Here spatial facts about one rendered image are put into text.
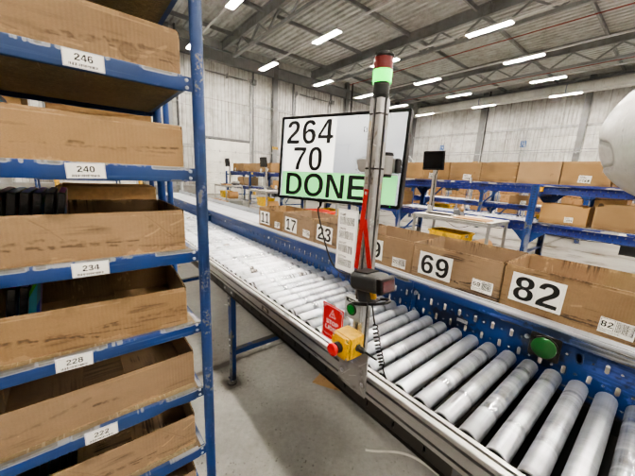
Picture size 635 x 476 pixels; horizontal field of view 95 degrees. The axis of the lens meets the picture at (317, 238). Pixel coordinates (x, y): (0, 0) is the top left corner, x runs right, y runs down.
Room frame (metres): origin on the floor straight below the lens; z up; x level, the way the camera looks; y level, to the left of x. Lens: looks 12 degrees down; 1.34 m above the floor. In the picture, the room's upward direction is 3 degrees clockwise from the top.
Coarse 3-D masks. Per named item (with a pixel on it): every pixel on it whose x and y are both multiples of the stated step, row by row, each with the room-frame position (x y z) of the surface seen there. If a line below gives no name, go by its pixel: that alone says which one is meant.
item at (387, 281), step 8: (352, 272) 0.79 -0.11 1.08; (360, 272) 0.77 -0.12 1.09; (368, 272) 0.75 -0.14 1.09; (376, 272) 0.76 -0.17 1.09; (352, 280) 0.77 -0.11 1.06; (360, 280) 0.75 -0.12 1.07; (368, 280) 0.73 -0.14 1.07; (376, 280) 0.72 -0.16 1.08; (384, 280) 0.71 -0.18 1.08; (392, 280) 0.73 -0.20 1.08; (360, 288) 0.75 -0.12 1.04; (368, 288) 0.73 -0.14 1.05; (376, 288) 0.71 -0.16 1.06; (384, 288) 0.71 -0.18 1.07; (392, 288) 0.73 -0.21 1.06; (360, 296) 0.77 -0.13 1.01; (368, 296) 0.76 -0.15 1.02; (376, 296) 0.75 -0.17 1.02; (360, 304) 0.76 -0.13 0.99; (368, 304) 0.75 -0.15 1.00
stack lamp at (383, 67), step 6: (378, 60) 0.83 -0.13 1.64; (384, 60) 0.82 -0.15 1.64; (390, 60) 0.83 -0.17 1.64; (378, 66) 0.83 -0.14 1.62; (384, 66) 0.82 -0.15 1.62; (390, 66) 0.83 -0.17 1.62; (378, 72) 0.83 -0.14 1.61; (384, 72) 0.82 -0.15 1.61; (390, 72) 0.83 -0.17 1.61; (372, 78) 0.85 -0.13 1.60; (378, 78) 0.83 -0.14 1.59; (384, 78) 0.82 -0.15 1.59; (390, 78) 0.83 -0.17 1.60
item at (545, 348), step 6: (534, 342) 0.90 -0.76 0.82; (540, 342) 0.89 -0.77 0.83; (546, 342) 0.88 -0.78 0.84; (552, 342) 0.88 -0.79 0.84; (534, 348) 0.90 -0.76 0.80; (540, 348) 0.89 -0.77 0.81; (546, 348) 0.88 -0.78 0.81; (552, 348) 0.87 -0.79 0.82; (540, 354) 0.89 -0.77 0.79; (546, 354) 0.87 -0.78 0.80; (552, 354) 0.86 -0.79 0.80
